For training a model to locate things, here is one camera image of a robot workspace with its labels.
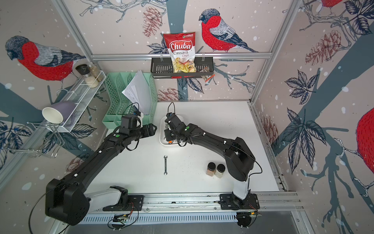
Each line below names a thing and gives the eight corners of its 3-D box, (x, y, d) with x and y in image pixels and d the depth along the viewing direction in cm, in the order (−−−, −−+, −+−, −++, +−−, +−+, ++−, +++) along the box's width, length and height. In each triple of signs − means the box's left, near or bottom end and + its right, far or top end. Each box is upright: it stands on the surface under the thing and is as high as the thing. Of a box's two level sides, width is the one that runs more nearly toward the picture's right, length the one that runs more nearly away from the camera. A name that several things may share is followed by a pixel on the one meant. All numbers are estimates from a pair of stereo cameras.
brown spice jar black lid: (206, 176, 84) (207, 170, 76) (205, 168, 87) (207, 162, 79) (214, 176, 84) (216, 170, 76) (213, 168, 87) (215, 162, 79)
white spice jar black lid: (214, 178, 83) (217, 172, 75) (214, 169, 86) (216, 164, 78) (223, 178, 83) (226, 172, 75) (221, 169, 86) (224, 164, 78)
